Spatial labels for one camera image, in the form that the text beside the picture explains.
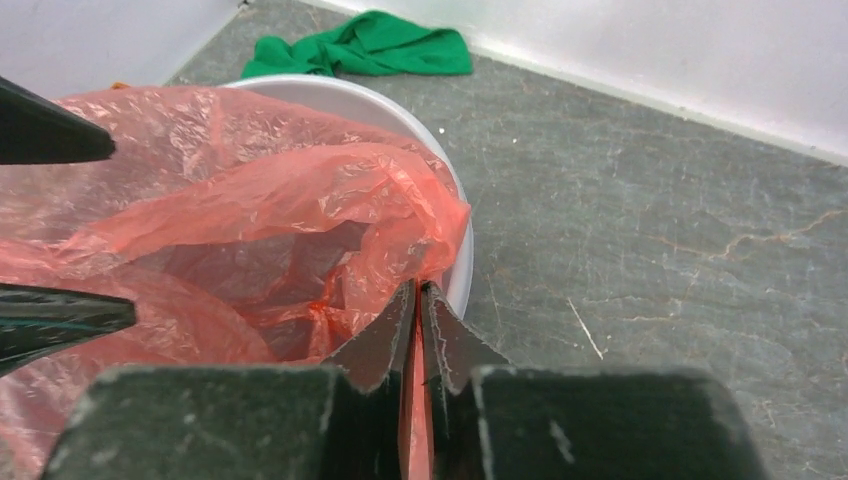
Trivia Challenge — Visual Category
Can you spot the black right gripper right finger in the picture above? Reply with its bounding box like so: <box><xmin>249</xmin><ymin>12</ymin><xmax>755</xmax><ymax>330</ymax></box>
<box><xmin>419</xmin><ymin>282</ymin><xmax>769</xmax><ymax>479</ymax></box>

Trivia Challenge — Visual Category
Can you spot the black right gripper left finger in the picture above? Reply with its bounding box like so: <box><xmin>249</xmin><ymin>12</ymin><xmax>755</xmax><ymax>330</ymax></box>
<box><xmin>43</xmin><ymin>281</ymin><xmax>416</xmax><ymax>479</ymax></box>

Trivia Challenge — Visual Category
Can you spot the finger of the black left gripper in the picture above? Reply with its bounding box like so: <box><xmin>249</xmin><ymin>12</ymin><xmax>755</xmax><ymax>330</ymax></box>
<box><xmin>1</xmin><ymin>283</ymin><xmax>137</xmax><ymax>376</ymax></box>
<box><xmin>1</xmin><ymin>78</ymin><xmax>116</xmax><ymax>165</ymax></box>

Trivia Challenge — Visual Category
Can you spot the red plastic trash bag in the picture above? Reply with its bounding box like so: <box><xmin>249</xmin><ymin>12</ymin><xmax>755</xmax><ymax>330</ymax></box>
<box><xmin>1</xmin><ymin>86</ymin><xmax>470</xmax><ymax>479</ymax></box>

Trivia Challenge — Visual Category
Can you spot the grey plastic trash bin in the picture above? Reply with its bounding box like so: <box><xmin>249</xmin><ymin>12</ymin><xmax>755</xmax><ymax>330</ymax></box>
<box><xmin>227</xmin><ymin>74</ymin><xmax>474</xmax><ymax>318</ymax></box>

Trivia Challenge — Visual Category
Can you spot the green crumpled cloth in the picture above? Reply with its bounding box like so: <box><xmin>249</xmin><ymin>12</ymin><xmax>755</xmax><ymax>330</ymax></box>
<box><xmin>240</xmin><ymin>10</ymin><xmax>473</xmax><ymax>79</ymax></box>

